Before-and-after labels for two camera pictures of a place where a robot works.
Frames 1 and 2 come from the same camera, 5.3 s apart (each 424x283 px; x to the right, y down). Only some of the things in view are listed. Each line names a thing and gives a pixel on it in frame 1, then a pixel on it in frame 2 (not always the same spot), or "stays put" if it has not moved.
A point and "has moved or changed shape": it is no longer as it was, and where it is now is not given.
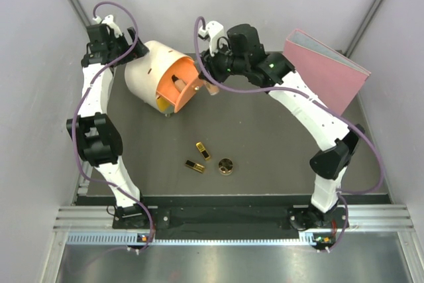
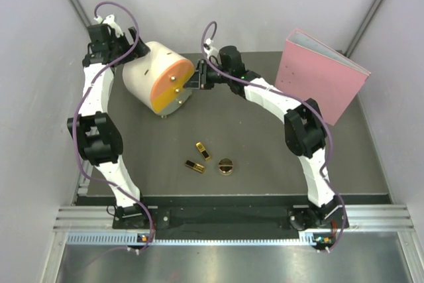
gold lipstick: x=197 y=167 stays put
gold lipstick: x=203 y=150 stays put
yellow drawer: x=163 y=106 -> x=158 y=103
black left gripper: x=139 y=51 stays put
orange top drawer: x=185 y=69 has moved or changed shape
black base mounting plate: x=230 y=218 stays put
